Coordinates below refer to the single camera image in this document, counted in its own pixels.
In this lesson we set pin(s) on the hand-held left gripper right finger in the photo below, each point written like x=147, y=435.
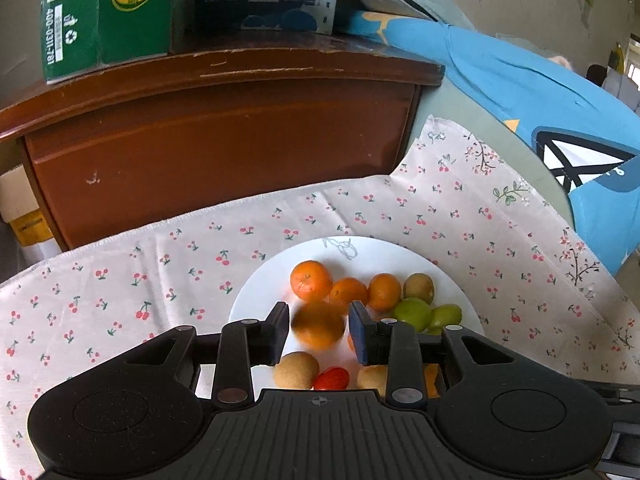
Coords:
x=361, y=335

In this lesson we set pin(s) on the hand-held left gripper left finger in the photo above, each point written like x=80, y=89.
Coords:
x=280, y=332

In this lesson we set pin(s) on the longan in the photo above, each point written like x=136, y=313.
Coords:
x=419, y=287
x=372, y=377
x=296, y=370

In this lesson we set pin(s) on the red cherry tomato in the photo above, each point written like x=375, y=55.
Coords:
x=331, y=379

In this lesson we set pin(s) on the white plate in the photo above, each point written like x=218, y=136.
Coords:
x=270, y=280

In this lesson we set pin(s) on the green jujube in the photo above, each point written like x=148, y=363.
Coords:
x=412, y=312
x=446, y=315

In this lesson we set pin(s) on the cherry print tablecloth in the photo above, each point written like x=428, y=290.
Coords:
x=125, y=285

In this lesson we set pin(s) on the brown wooden headboard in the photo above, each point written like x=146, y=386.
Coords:
x=200, y=160

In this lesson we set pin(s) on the grey-green bedsheet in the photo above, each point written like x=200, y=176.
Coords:
x=475, y=125

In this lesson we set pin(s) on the open cardboard box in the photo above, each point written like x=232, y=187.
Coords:
x=20, y=200

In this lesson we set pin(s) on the dark blue carton box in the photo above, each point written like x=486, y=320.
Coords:
x=250, y=5

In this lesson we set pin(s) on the green carton box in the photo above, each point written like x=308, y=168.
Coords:
x=130, y=20

